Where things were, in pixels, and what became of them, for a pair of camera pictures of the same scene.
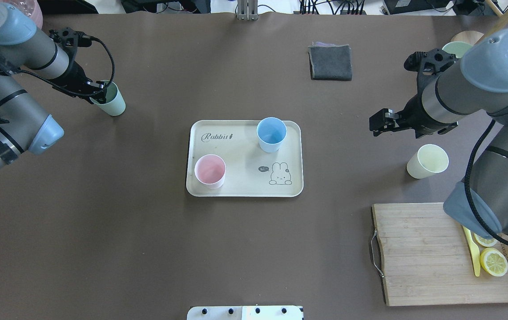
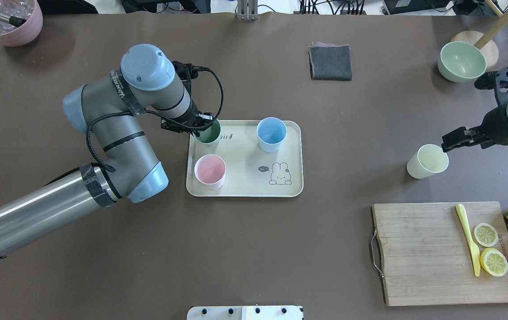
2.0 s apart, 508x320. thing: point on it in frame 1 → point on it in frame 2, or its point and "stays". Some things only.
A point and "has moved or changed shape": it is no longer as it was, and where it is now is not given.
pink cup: [210, 170] stays
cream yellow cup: [430, 159] stays
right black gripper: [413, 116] → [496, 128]
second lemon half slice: [485, 242] stays
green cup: [114, 105] has moved or changed shape
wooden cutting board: [428, 259] stays
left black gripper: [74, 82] → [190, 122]
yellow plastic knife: [475, 251] stays
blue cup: [271, 132] stays
